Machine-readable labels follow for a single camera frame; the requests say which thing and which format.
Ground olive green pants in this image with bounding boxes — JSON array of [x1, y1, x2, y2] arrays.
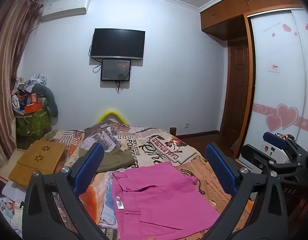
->
[[79, 146, 135, 173]]

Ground green storage bag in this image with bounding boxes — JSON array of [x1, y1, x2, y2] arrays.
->
[[15, 108, 52, 137]]

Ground white paper sheet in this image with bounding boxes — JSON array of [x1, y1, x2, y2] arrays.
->
[[1, 180, 26, 204]]

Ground striped pink curtain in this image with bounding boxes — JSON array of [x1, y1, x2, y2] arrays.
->
[[0, 0, 43, 160]]

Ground wooden wardrobe with heart stickers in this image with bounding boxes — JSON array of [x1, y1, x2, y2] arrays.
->
[[200, 0, 308, 160]]

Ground yellow headboard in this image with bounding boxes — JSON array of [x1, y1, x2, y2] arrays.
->
[[98, 108, 129, 125]]

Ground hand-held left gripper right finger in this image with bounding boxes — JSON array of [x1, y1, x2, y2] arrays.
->
[[201, 143, 289, 240]]

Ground printed blanket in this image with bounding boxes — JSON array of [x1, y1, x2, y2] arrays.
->
[[40, 120, 252, 240]]

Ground small wall monitor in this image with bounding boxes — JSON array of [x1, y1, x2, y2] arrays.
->
[[101, 59, 132, 82]]

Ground black cable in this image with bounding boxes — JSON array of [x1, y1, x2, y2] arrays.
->
[[88, 45, 102, 74]]

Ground wall television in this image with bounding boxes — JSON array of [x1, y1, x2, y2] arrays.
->
[[90, 28, 146, 60]]

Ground white air conditioner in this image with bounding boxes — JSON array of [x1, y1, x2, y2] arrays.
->
[[41, 0, 91, 22]]

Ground orange box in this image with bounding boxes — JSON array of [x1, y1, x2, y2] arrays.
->
[[24, 102, 42, 114]]

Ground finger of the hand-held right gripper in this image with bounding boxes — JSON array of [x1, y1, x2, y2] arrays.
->
[[240, 144, 302, 178], [263, 132, 308, 165]]

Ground pile of clothes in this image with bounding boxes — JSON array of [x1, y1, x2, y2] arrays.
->
[[15, 73, 47, 97]]

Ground brown wooden door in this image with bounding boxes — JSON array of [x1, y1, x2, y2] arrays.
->
[[220, 37, 249, 153]]

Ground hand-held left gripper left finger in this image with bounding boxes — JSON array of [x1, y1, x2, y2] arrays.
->
[[22, 142, 112, 240]]

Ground pink pants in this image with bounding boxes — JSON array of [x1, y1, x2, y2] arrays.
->
[[111, 161, 221, 240]]

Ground wooden folding board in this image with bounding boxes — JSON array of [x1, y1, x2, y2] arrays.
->
[[8, 140, 67, 187]]

